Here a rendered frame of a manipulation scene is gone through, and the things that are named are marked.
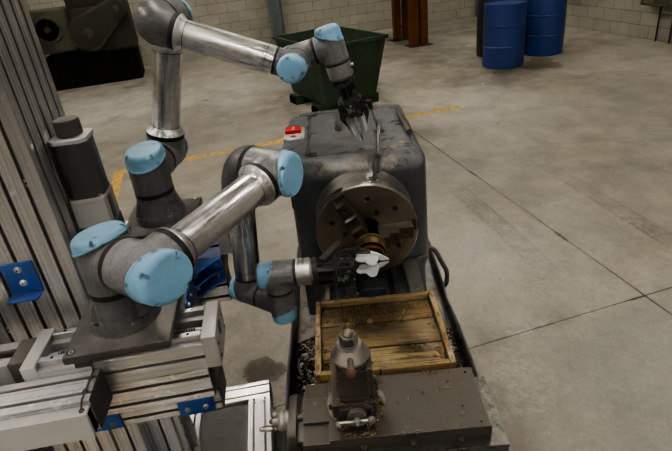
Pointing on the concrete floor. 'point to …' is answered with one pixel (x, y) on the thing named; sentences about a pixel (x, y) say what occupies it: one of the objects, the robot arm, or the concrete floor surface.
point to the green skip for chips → (328, 98)
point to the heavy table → (415, 19)
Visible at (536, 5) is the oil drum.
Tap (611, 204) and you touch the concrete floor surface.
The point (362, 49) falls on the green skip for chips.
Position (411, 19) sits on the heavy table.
